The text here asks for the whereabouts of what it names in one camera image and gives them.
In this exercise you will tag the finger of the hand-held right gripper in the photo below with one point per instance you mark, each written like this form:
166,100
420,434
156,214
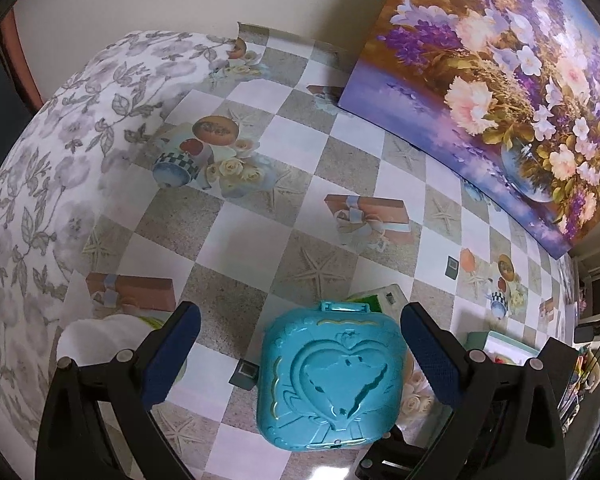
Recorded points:
562,365
400,460

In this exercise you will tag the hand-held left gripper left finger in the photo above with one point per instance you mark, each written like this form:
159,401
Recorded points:
172,355

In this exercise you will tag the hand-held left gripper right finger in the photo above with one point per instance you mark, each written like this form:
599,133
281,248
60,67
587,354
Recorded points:
430,355

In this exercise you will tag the teal shallow tray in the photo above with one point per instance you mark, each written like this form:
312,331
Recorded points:
500,345

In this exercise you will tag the teal plastic heart case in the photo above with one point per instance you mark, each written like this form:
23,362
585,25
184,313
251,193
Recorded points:
330,385

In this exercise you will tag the black power adapter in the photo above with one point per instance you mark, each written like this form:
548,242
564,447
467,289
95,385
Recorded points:
585,334

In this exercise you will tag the white jar with green label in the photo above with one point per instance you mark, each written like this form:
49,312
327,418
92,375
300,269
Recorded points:
100,340

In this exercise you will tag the green tissue pack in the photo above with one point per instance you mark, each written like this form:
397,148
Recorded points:
380,296

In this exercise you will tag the checkered printed tablecloth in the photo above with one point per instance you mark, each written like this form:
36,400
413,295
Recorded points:
290,210

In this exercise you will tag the floral canvas painting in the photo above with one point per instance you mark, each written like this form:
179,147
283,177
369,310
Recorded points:
480,60

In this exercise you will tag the brown door frame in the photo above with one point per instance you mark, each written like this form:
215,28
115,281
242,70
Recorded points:
20,60

